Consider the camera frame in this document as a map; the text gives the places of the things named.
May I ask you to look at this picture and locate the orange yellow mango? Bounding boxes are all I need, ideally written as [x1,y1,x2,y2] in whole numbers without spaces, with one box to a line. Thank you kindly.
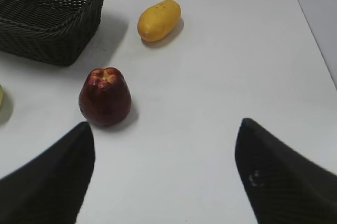
[137,0,181,42]

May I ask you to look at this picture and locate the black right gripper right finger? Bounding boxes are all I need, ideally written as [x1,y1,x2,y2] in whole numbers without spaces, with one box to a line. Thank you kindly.
[235,118,336,223]

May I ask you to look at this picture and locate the black woven basket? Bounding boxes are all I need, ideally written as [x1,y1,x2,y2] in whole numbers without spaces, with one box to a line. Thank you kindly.
[1,0,104,66]

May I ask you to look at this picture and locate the dark red apple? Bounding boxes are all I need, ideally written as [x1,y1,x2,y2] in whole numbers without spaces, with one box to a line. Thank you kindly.
[78,67,132,127]

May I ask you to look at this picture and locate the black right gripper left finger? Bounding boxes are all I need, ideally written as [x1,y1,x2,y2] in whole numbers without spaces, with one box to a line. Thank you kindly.
[1,122,95,223]

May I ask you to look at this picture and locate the yellow lemon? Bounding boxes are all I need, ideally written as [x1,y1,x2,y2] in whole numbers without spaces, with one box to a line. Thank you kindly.
[0,85,4,107]

